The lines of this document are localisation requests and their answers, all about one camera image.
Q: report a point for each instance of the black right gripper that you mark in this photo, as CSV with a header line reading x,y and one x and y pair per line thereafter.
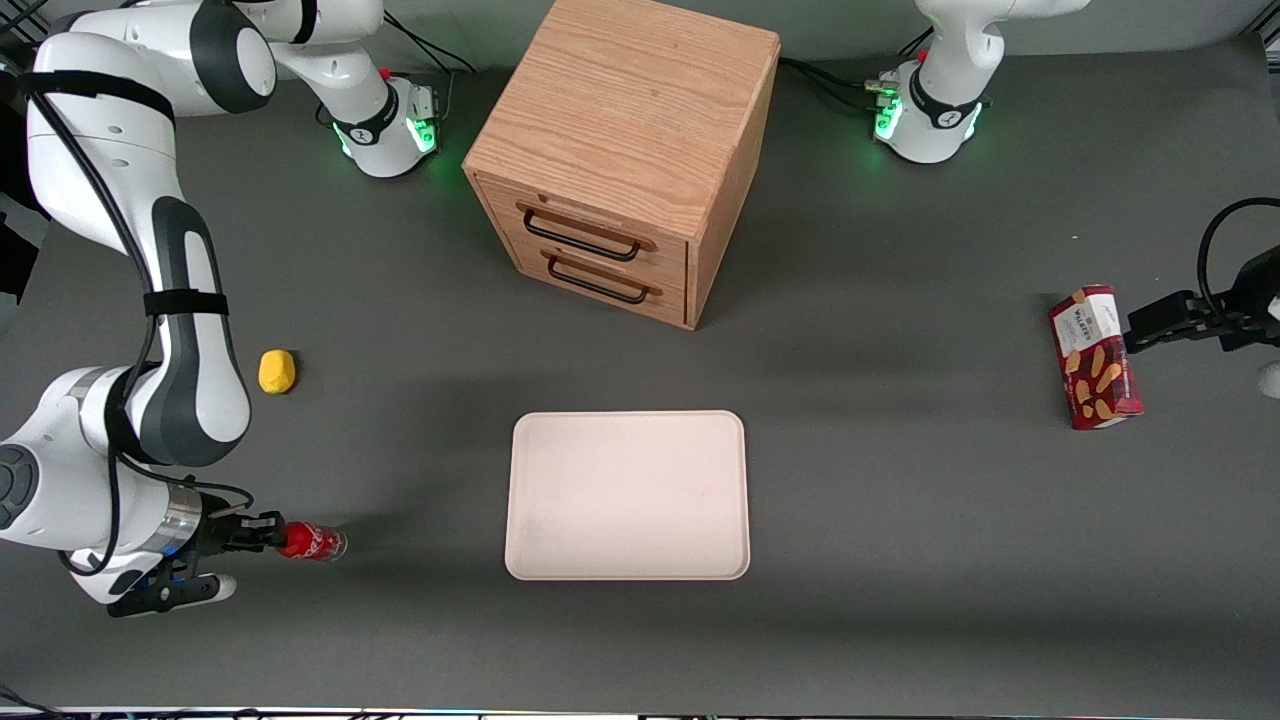
x,y
218,531

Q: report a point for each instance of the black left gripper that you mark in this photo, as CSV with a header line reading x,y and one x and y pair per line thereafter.
x,y
1232,321

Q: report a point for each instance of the red soda can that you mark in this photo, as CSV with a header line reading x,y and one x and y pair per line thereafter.
x,y
315,541

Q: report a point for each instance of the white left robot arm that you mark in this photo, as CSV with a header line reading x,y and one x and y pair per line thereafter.
x,y
940,110

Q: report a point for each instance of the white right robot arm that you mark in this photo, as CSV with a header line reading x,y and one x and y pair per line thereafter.
x,y
90,170

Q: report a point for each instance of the pale pink rectangular tray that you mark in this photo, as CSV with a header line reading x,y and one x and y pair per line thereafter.
x,y
630,495

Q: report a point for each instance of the red tartan shortbread box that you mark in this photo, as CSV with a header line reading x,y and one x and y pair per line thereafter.
x,y
1095,360

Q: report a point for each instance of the yellow lemon-shaped object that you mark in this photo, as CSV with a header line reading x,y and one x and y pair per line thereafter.
x,y
277,371

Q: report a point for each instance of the wooden drawer front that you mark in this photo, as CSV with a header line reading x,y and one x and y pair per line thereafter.
x,y
600,215
620,295

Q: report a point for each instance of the wooden two-drawer cabinet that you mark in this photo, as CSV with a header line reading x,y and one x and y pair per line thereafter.
x,y
630,100

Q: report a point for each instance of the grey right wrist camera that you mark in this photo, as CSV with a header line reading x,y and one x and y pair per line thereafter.
x,y
165,595

